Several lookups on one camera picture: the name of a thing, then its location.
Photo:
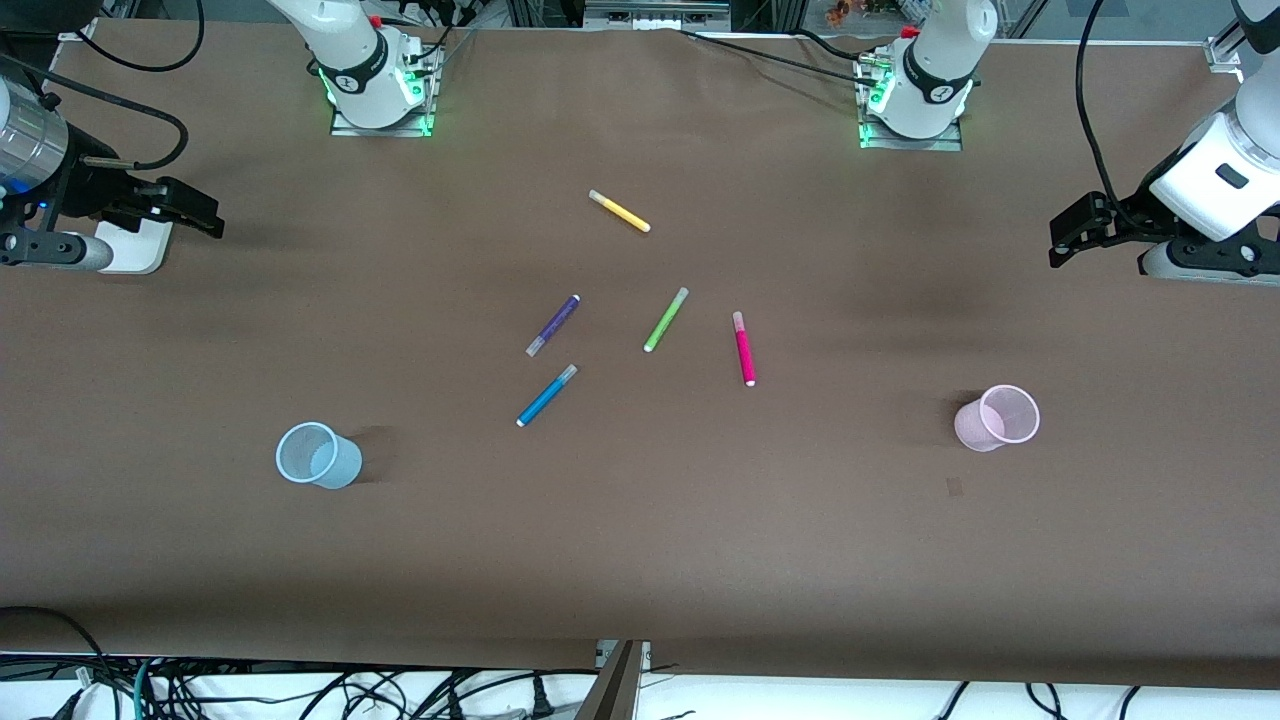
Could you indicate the brown table leg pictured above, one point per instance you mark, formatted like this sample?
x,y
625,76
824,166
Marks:
x,y
612,685

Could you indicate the pink marker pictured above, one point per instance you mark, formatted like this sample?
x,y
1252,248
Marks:
x,y
744,348

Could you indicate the purple marker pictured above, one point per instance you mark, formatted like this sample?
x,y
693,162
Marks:
x,y
553,325

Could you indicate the yellow marker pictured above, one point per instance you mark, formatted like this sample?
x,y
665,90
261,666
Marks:
x,y
620,211

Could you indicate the white desk lamp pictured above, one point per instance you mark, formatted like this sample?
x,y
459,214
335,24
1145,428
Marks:
x,y
140,245

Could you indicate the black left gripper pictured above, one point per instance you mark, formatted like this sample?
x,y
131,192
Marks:
x,y
1132,214

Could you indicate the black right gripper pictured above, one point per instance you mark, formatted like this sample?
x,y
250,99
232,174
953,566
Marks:
x,y
92,187

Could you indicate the blue marker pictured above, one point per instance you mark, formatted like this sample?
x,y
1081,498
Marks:
x,y
546,396

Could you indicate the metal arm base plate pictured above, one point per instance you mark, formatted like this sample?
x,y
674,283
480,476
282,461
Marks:
x,y
910,142
385,125

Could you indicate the translucent blue plastic cup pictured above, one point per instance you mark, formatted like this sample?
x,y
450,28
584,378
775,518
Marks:
x,y
320,456

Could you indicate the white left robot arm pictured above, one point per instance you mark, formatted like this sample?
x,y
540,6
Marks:
x,y
935,60

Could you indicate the translucent pink plastic cup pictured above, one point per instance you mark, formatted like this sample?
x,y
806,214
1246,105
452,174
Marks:
x,y
997,418

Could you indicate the green marker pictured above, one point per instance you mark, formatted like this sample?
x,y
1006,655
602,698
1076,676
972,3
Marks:
x,y
666,319

